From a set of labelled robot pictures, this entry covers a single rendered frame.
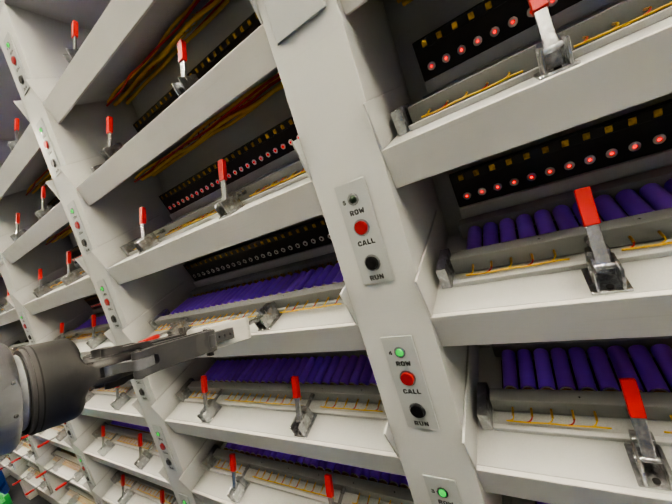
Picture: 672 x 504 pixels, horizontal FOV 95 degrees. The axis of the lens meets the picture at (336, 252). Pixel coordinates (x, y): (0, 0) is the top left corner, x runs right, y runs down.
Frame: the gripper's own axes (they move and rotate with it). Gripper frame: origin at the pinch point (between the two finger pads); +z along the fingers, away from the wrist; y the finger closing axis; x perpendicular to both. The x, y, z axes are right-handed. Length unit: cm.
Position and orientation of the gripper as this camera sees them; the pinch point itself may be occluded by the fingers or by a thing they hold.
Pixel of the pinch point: (221, 333)
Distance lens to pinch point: 47.5
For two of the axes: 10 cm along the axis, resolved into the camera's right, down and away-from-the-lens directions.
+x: -1.9, -9.8, 0.9
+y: 8.2, -2.1, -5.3
